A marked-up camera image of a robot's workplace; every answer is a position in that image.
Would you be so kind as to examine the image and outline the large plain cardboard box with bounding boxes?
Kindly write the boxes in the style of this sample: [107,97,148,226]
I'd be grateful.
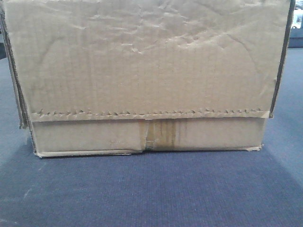
[0,0,295,157]

